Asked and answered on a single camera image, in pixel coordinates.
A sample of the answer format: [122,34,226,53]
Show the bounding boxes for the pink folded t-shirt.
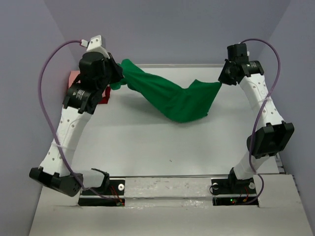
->
[68,70,80,87]

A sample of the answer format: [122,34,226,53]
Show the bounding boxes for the dark red folded t-shirt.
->
[98,86,111,104]

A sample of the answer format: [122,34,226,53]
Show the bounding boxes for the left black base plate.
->
[78,178,126,207]

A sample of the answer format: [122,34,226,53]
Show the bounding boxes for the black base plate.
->
[209,178,259,206]
[78,178,126,207]

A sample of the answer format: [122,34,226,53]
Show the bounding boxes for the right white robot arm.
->
[219,43,294,193]

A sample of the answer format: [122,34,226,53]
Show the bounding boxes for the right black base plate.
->
[209,178,259,206]

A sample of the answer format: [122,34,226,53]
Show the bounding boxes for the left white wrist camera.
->
[80,35,110,59]

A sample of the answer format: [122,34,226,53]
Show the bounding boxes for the green t-shirt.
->
[110,59,222,123]

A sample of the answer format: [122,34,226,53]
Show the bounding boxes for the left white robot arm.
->
[29,52,123,197]

